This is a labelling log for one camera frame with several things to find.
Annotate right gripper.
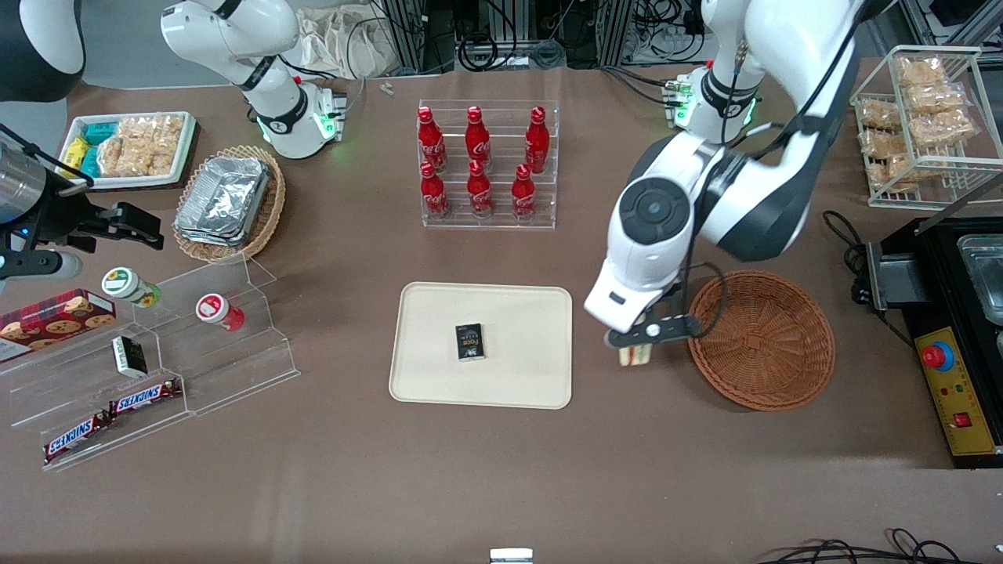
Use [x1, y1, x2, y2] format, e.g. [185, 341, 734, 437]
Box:
[0, 149, 166, 253]

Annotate aluminium foil tray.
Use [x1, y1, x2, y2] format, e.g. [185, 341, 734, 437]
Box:
[174, 211, 263, 244]
[174, 156, 272, 236]

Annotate white snack tray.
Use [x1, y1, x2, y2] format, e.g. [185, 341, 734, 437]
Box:
[67, 111, 199, 192]

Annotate oval tan wicker basket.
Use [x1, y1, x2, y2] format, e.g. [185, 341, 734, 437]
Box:
[172, 144, 288, 264]

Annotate cream plastic tray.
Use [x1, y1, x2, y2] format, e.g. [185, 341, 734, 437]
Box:
[389, 281, 574, 410]

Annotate round brown wicker basket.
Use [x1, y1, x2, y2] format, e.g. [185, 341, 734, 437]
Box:
[687, 270, 836, 412]

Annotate green sunflower lid cup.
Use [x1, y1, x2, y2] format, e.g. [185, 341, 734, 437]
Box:
[101, 266, 163, 309]

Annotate clear rice crisp pack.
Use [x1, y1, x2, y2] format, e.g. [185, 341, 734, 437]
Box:
[150, 115, 186, 177]
[119, 117, 158, 178]
[97, 137, 128, 178]

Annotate yellow snack pack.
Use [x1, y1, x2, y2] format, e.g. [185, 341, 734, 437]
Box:
[61, 136, 89, 179]

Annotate red strawberry lid cup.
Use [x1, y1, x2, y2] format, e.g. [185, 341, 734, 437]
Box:
[195, 292, 246, 332]

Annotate red tartan cookie box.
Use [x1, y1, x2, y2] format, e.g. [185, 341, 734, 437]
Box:
[0, 288, 118, 363]

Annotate small black white box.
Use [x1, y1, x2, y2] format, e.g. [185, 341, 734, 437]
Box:
[110, 334, 149, 379]

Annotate small black card box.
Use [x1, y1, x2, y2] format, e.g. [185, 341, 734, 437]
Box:
[454, 322, 486, 362]

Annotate clear acrylic tiered stand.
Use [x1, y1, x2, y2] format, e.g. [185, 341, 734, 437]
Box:
[0, 309, 193, 472]
[129, 254, 302, 418]

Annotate brown Snickers bar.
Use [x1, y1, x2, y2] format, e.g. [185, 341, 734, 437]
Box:
[42, 412, 113, 464]
[107, 378, 183, 417]

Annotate red cola bottle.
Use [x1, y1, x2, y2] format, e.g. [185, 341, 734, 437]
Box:
[467, 159, 495, 219]
[420, 161, 452, 220]
[511, 163, 538, 222]
[465, 106, 493, 167]
[417, 106, 448, 175]
[524, 106, 552, 175]

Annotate clear acrylic bottle rack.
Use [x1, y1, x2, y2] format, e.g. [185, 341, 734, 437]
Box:
[417, 99, 562, 230]

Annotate black power inlet box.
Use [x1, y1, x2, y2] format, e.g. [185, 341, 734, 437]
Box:
[865, 240, 922, 312]

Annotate white plastic bag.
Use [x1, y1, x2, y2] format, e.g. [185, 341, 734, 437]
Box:
[291, 6, 396, 81]

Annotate clear fried snack pack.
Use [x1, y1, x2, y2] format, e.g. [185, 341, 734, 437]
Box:
[871, 157, 916, 193]
[909, 110, 977, 150]
[896, 55, 949, 87]
[905, 81, 966, 115]
[858, 98, 902, 131]
[860, 129, 910, 161]

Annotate black appliance with yellow panel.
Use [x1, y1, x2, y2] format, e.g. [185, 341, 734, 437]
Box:
[900, 215, 1003, 471]

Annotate steel appliance pan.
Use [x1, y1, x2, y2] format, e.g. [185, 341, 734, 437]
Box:
[957, 233, 1003, 327]

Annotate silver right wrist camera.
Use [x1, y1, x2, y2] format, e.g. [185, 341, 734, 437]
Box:
[0, 249, 84, 281]

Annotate black power cable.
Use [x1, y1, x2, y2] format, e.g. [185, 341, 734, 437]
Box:
[821, 209, 918, 349]

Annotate black floor cables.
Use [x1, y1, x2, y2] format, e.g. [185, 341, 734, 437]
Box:
[755, 528, 1003, 564]

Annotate black arm base cables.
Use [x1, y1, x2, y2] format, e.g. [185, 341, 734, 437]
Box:
[599, 65, 679, 107]

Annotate aluminium frame post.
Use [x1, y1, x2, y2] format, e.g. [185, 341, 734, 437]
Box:
[382, 0, 430, 75]
[598, 0, 635, 68]

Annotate coiled black cable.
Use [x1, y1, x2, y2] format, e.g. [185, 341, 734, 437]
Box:
[457, 31, 522, 73]

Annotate white wire rack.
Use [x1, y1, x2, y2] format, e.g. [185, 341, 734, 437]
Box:
[850, 45, 1003, 211]

